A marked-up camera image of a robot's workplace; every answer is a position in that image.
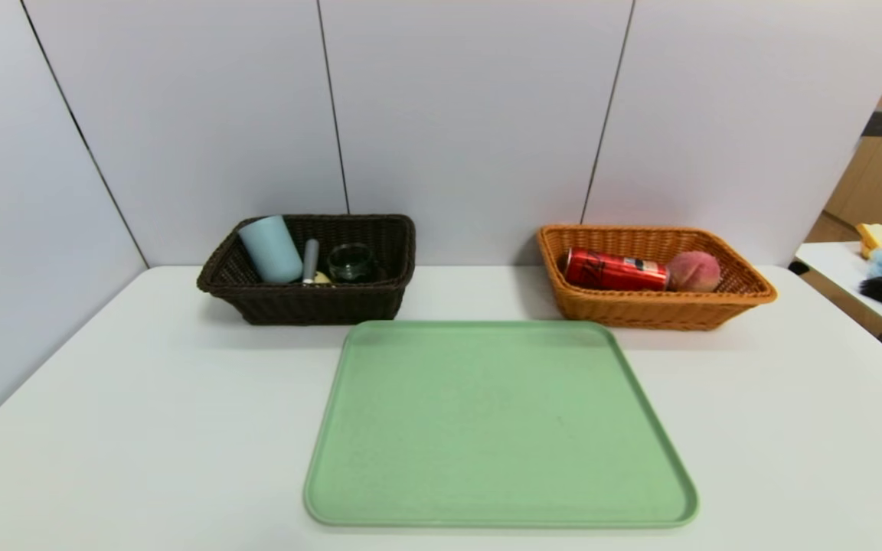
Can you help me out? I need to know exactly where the small glass cup black handle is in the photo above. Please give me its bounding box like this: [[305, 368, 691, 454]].
[[326, 243, 377, 282]]

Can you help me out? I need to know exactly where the blue plastic cup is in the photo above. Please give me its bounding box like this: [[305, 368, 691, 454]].
[[237, 215, 304, 284]]

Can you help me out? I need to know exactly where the red soda can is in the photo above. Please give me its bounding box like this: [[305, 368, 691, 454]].
[[563, 247, 671, 292]]

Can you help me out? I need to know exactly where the pink peach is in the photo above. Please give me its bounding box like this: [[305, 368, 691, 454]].
[[665, 251, 722, 292]]

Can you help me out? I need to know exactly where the dark brown wicker basket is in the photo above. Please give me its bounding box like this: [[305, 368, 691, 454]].
[[196, 214, 417, 326]]

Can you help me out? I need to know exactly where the orange wicker basket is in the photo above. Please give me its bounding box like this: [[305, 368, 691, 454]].
[[537, 223, 778, 331]]

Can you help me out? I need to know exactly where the light green plastic tray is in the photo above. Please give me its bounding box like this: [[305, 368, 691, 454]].
[[303, 320, 700, 529]]

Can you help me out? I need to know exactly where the white side table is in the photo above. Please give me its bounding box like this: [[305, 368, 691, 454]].
[[788, 240, 882, 335]]

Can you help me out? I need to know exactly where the wooden cabinet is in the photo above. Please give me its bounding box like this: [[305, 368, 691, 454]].
[[805, 8, 882, 243]]

